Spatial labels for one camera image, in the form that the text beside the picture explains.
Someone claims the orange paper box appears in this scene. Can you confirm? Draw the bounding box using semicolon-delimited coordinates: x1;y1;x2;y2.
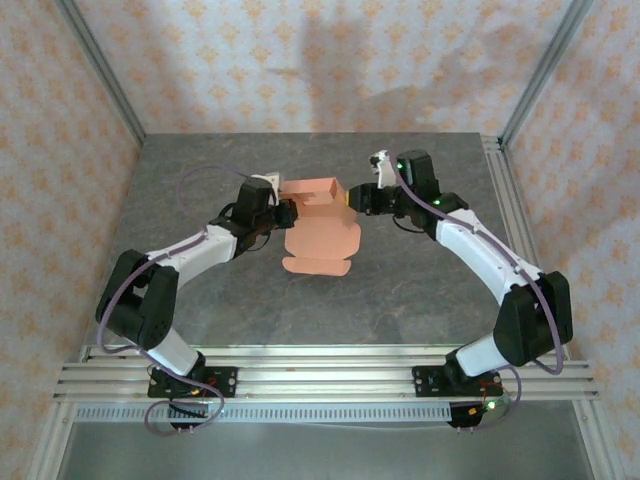
279;177;363;277

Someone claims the wide aluminium mounting beam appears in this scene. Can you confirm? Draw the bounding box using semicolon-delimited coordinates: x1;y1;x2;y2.
52;343;601;404

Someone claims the grey metal sheet panel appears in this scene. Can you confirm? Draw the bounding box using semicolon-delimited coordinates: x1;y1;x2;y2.
57;422;599;480

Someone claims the aluminium table edge rail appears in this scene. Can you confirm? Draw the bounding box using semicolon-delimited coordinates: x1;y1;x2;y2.
481;133;570;361

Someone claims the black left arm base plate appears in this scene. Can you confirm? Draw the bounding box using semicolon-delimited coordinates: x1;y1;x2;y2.
147;366;238;400

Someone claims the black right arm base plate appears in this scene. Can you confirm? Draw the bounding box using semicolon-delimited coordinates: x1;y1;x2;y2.
412;364;502;400

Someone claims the aluminium frame post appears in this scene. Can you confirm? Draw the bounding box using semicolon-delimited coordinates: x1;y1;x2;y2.
498;0;596;149
53;0;147;149

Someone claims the grey slotted cable duct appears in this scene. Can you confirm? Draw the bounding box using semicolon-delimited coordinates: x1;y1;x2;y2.
73;403;454;425

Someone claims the black control board with wires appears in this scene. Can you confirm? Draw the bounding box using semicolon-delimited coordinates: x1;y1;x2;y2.
167;401;211;432
447;399;507;432

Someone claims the aluminium frame leg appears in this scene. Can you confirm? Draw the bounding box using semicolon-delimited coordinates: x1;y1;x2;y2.
572;399;626;480
27;402;76;480

